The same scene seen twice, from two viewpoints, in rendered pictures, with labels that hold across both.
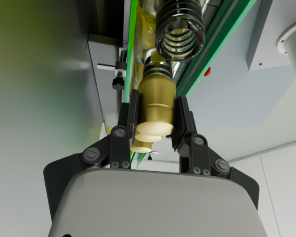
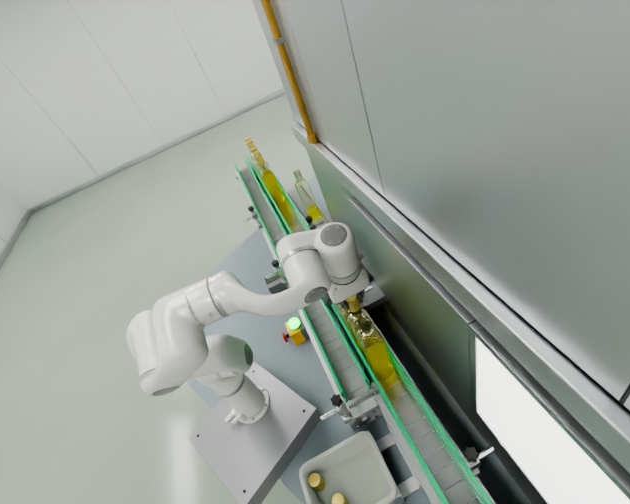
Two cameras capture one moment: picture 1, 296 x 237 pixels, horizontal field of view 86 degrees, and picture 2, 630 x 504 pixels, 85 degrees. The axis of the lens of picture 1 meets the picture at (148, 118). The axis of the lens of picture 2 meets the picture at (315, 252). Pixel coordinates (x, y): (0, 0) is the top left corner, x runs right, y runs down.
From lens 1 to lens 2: 78 cm
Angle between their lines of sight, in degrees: 18
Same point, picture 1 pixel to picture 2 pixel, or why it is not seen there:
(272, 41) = (268, 385)
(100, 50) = (376, 295)
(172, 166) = (121, 157)
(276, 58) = not seen: hidden behind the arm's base
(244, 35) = (284, 378)
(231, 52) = (278, 364)
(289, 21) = (275, 399)
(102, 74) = not seen: hidden behind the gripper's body
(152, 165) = (162, 137)
